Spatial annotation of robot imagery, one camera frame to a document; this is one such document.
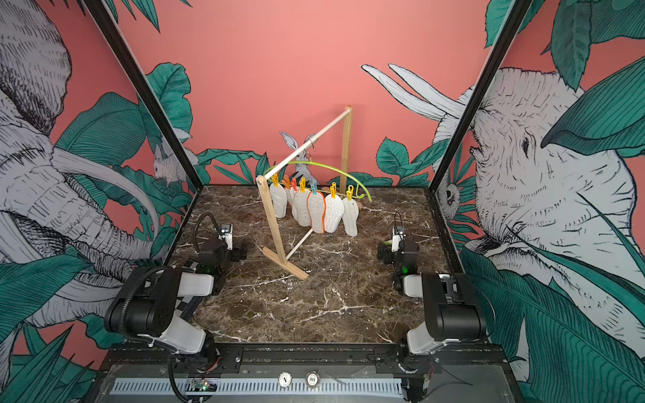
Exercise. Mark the black frame post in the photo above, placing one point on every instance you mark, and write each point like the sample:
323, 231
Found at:
509, 29
111, 33

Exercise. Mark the yellow-edged felt insole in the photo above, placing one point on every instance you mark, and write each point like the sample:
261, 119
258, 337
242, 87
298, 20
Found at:
304, 218

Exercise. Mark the small green circuit board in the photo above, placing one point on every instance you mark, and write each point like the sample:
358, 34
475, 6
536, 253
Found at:
202, 386

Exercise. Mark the light blue clothespin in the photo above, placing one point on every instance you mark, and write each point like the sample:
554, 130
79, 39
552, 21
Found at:
314, 187

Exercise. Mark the right round gauge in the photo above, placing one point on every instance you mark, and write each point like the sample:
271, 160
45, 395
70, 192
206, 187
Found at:
313, 380

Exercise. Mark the orange clothespin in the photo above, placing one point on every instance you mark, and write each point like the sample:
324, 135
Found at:
286, 182

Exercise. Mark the wooden hanger rack frame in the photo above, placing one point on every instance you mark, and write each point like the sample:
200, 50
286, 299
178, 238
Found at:
279, 256

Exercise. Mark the round gauge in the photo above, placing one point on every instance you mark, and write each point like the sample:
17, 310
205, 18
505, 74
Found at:
285, 379
313, 380

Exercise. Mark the white embossed foam insole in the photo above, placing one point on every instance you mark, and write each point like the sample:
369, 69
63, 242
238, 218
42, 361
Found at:
278, 196

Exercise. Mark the left black frame post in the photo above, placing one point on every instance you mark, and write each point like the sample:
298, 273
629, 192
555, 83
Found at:
111, 33

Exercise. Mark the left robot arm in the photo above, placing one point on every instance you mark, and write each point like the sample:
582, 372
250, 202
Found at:
154, 305

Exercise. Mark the white striped fabric insole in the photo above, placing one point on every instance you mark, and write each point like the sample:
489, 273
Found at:
350, 217

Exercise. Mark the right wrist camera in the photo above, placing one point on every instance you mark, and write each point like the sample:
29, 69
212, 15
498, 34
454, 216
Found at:
398, 236

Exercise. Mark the white perforated vent strip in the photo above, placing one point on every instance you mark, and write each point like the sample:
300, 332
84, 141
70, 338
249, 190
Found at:
262, 387

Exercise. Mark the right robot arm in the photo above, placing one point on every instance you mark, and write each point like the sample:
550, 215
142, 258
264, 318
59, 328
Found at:
451, 313

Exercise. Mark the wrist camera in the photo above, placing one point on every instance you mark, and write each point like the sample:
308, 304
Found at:
398, 236
225, 233

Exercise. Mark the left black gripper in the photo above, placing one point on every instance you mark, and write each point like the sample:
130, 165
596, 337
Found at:
237, 255

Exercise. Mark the checkerboard calibration plate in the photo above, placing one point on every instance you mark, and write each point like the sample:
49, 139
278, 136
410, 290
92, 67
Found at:
194, 286

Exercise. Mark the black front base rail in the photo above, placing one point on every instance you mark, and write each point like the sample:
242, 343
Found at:
229, 358

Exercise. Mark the grey bubbled foam insole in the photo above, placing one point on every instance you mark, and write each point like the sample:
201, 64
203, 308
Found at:
334, 213

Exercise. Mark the right black frame post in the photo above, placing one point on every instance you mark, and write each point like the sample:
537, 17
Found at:
509, 29

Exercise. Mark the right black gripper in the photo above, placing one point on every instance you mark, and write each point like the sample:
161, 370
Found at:
390, 253

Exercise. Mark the left round gauge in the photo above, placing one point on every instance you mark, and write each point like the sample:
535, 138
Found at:
285, 379

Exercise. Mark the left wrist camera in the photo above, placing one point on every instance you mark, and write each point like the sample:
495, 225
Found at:
225, 233

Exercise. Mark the white thin insole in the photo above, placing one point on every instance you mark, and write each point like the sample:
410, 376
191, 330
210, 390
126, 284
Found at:
293, 192

